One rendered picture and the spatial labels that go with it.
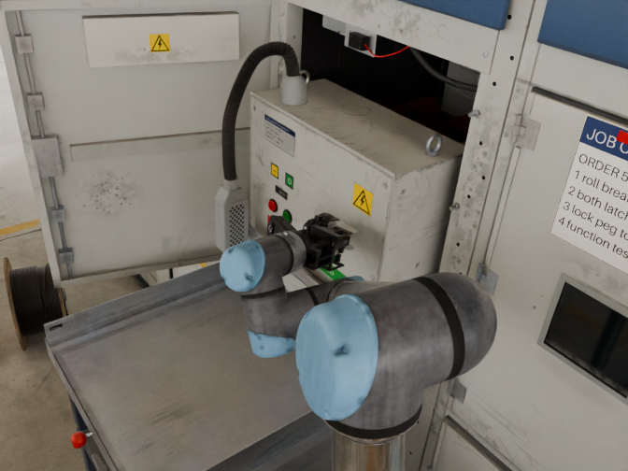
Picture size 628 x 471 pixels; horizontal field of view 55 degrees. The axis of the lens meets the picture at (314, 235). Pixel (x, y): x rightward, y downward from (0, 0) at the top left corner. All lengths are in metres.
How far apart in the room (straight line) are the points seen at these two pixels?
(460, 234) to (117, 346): 0.85
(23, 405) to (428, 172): 1.95
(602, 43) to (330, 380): 0.62
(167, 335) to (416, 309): 1.01
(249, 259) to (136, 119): 0.73
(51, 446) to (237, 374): 1.19
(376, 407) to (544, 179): 0.56
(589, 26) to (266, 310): 0.63
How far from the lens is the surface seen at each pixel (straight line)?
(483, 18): 1.08
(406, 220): 1.19
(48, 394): 2.68
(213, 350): 1.50
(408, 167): 1.14
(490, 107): 1.11
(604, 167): 0.99
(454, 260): 1.26
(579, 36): 0.99
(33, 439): 2.55
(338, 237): 1.09
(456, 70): 1.97
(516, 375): 1.25
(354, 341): 0.58
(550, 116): 1.03
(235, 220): 1.50
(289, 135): 1.35
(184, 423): 1.36
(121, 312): 1.60
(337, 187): 1.24
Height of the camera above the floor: 1.88
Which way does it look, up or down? 33 degrees down
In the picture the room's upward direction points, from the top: 4 degrees clockwise
